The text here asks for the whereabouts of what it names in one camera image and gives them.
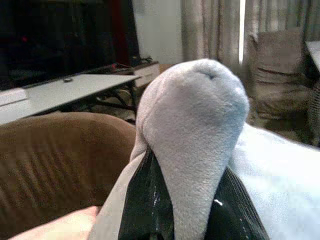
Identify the white low table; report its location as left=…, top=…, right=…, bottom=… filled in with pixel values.
left=0, top=73, right=142, bottom=126

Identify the dark red tall panel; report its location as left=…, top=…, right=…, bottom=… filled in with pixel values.
left=109, top=0, right=140, bottom=66

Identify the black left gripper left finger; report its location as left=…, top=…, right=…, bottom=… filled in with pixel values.
left=119, top=149, right=177, bottom=240

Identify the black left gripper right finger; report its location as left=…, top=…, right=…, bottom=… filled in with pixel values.
left=208, top=166, right=271, bottom=240

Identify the brown fabric armchair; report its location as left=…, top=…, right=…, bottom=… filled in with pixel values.
left=246, top=26, right=315, bottom=131

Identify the light grey fleece pillow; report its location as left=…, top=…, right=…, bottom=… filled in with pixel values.
left=96, top=58, right=251, bottom=240

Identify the black television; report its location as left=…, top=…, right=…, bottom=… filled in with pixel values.
left=0, top=0, right=116, bottom=91

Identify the pink pillow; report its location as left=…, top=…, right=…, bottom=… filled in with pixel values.
left=9, top=122, right=320, bottom=240

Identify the brown round fabric sofa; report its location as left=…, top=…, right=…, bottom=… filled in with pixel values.
left=0, top=111, right=141, bottom=240

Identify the white television cabinet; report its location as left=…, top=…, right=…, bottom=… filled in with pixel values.
left=132, top=61, right=161, bottom=89

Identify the beige curtain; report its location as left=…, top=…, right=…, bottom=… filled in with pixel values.
left=180, top=0, right=241, bottom=66
left=244, top=0, right=320, bottom=43

